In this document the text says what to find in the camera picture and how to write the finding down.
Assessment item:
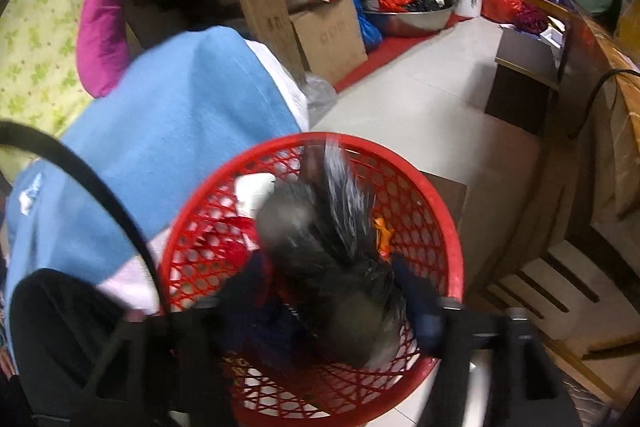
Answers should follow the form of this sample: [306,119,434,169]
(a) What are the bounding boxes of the white paper ball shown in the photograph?
[234,172,276,219]

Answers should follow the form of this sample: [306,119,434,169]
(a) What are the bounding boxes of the red wrapper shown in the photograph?
[194,216,259,270]

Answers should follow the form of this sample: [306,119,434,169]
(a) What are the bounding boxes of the metal basin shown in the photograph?
[361,3,457,38]

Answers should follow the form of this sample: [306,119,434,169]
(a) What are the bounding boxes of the low dark cabinet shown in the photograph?
[485,28,560,136]

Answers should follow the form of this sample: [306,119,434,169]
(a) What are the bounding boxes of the black cable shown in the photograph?
[0,120,170,316]

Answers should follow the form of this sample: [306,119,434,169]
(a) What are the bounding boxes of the magenta pillow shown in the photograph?
[75,0,130,98]

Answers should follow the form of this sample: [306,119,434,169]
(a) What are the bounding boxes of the blue plastic bag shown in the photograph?
[352,0,383,52]

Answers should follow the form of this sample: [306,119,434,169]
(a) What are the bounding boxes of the green floral quilt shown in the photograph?
[0,0,147,183]

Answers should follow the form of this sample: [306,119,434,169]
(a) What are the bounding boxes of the red plastic mesh basket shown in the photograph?
[160,133,463,426]

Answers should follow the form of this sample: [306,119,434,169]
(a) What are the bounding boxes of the red plastic bag on cabinet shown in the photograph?
[480,0,523,24]

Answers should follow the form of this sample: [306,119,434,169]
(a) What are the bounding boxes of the cardboard box under table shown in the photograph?
[290,0,368,84]

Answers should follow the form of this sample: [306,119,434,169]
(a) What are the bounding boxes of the blue bed blanket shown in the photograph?
[4,25,304,358]

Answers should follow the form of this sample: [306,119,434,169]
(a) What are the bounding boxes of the red floor mat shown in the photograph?
[334,14,470,94]

